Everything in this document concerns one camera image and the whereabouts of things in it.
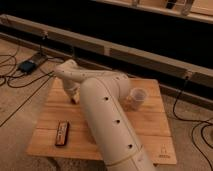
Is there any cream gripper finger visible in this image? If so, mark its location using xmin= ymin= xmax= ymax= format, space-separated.
xmin=71 ymin=92 xmax=80 ymax=104

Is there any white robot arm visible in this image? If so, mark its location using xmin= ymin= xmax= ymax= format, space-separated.
xmin=54 ymin=60 xmax=156 ymax=171

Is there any green bowl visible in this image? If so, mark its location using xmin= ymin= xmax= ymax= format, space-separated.
xmin=88 ymin=129 xmax=95 ymax=141

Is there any black power adapter box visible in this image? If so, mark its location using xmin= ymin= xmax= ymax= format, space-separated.
xmin=18 ymin=60 xmax=36 ymax=74

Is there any clear plastic cup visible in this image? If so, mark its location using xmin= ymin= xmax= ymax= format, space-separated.
xmin=127 ymin=87 xmax=148 ymax=110

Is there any wooden table board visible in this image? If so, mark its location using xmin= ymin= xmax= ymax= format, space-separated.
xmin=27 ymin=78 xmax=177 ymax=164

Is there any black floor cable left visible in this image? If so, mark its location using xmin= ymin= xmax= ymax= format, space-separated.
xmin=0 ymin=44 xmax=72 ymax=128

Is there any black floor cable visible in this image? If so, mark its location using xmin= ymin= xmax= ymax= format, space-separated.
xmin=0 ymin=44 xmax=72 ymax=128
xmin=172 ymin=76 xmax=213 ymax=169

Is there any black floor cable right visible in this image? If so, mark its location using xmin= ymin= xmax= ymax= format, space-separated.
xmin=172 ymin=76 xmax=213 ymax=169

